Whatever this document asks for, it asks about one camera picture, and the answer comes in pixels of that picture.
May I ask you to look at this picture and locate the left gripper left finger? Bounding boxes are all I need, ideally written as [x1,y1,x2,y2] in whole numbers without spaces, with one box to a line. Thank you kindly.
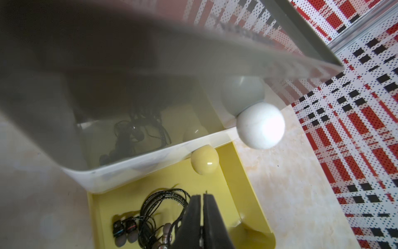
[171,195,201,249]

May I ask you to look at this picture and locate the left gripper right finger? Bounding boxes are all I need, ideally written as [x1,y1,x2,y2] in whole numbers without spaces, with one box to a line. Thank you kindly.
[203,194,235,249]

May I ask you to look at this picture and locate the black earphones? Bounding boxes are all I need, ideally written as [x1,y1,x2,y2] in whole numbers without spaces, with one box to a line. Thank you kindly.
[154,223,174,249]
[112,188,191,249]

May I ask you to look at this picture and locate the white drawer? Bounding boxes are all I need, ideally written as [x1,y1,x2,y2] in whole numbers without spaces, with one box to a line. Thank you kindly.
[61,127,238,194]

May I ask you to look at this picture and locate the three-drawer storage cabinet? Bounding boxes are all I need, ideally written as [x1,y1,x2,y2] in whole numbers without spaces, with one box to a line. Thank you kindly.
[1,1,343,172]

